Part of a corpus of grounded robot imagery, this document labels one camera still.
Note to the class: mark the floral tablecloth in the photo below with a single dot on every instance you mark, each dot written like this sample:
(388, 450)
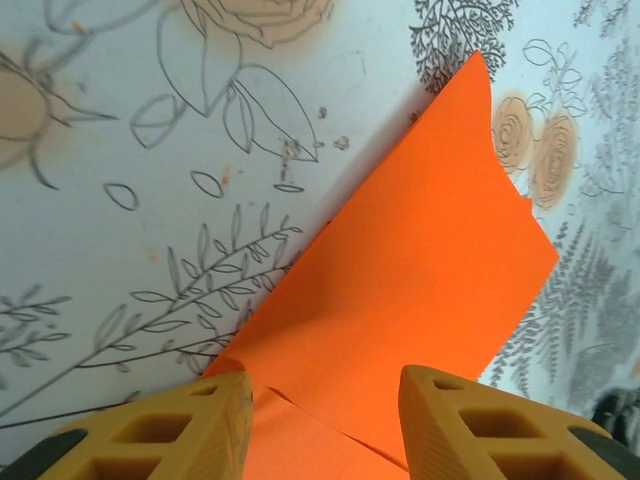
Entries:
(150, 200)

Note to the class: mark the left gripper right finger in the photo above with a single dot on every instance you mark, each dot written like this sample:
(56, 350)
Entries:
(500, 440)

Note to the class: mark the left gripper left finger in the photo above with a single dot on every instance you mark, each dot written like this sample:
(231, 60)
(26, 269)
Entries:
(150, 435)

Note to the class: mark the orange cloth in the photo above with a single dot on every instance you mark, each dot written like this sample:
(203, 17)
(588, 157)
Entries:
(400, 275)

